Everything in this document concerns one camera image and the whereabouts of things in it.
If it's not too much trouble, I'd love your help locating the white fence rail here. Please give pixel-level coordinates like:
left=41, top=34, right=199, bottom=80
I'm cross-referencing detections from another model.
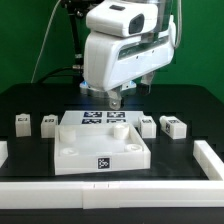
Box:
left=0, top=181, right=224, bottom=209
left=193, top=140, right=224, bottom=181

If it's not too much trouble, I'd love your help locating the white front fence rail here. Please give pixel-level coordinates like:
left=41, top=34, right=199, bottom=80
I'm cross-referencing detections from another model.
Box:
left=0, top=181, right=224, bottom=209

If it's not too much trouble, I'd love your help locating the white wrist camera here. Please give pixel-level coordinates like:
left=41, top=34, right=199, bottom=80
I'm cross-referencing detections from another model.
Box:
left=86, top=0, right=158, bottom=38

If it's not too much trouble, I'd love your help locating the white marker sheet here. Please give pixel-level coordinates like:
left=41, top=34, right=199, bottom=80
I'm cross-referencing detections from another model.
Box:
left=60, top=111, right=143, bottom=126

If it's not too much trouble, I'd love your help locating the white left fence piece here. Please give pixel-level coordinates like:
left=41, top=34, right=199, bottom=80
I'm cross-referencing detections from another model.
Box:
left=0, top=141, right=8, bottom=168

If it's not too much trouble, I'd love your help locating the white cable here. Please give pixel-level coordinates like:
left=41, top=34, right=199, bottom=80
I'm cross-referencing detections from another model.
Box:
left=30, top=0, right=63, bottom=84

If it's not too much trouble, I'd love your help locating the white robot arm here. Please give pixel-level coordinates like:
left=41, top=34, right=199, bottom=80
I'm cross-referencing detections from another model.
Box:
left=61, top=0, right=182, bottom=110

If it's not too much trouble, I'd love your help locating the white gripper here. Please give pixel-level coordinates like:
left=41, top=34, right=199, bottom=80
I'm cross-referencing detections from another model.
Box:
left=84, top=16, right=176, bottom=110

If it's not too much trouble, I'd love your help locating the white right fence rail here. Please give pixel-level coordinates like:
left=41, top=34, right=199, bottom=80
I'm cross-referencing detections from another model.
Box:
left=193, top=140, right=224, bottom=181

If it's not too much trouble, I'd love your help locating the white square tabletop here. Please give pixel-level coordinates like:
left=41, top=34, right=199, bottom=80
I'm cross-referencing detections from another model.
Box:
left=54, top=123, right=151, bottom=175

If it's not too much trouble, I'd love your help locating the black cable bundle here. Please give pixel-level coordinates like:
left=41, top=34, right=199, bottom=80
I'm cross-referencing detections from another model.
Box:
left=35, top=66, right=84, bottom=84

